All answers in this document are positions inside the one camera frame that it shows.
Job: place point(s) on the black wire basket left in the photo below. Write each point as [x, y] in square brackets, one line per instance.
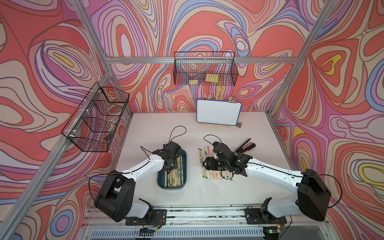
[94, 124]

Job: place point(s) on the small white whiteboard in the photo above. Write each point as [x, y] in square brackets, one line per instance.
[218, 112]

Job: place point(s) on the wooden whiteboard stand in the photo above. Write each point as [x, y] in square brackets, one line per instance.
[220, 93]

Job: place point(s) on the teal plastic storage box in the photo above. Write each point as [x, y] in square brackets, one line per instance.
[177, 178]

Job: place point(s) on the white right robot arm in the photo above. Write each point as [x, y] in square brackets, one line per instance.
[309, 194]

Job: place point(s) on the black wire basket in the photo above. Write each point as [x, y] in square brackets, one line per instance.
[205, 68]
[94, 124]

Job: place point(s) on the black stapler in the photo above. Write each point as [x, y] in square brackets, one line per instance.
[246, 146]

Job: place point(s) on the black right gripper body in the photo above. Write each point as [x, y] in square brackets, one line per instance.
[216, 164]

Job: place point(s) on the aluminium frame post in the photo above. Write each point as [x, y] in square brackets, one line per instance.
[108, 78]

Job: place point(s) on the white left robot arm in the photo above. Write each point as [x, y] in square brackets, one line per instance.
[116, 197]

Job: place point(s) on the black wire basket back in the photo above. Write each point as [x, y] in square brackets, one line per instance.
[205, 68]

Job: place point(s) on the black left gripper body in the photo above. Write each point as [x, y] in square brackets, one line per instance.
[173, 164]

